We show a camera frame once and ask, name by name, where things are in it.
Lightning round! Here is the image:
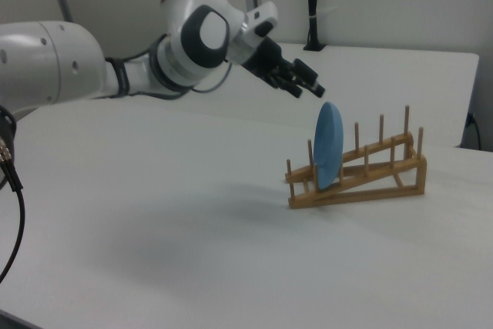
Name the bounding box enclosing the black hanging cable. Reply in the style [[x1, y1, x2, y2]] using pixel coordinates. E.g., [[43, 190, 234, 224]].
[[466, 112, 483, 150]]

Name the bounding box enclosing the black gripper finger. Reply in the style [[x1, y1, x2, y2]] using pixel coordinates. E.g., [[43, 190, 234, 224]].
[[291, 58, 327, 98], [268, 69, 304, 99]]

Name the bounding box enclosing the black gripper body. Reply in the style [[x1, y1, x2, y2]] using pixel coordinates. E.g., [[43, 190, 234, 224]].
[[241, 35, 297, 80]]

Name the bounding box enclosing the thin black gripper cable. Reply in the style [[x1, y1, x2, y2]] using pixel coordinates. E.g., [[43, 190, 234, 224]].
[[190, 59, 234, 94]]

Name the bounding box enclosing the blue round plate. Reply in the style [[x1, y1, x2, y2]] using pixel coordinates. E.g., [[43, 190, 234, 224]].
[[313, 101, 345, 193]]

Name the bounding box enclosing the wooden plate rack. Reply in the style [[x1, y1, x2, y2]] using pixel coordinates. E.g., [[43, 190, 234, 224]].
[[284, 104, 428, 210]]

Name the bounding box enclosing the black cable with connectors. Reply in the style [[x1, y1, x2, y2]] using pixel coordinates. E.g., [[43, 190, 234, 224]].
[[0, 103, 27, 287]]

